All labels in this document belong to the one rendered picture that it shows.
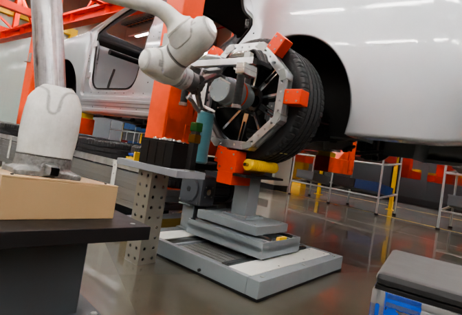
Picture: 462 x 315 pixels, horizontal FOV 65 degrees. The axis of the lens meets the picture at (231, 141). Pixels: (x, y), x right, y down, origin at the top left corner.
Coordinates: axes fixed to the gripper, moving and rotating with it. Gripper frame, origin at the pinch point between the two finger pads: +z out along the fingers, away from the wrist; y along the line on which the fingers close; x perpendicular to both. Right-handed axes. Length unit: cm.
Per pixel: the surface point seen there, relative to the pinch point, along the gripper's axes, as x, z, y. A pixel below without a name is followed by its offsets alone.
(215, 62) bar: 19.6, 7.6, 12.0
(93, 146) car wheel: 136, 46, -90
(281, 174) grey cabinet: 225, 497, -97
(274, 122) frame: -13.0, 27.7, 1.2
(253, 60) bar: -1.0, 7.2, 20.1
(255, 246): -34, 35, -53
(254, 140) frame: -7.0, 29.1, -11.3
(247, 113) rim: 12.5, 38.7, -2.4
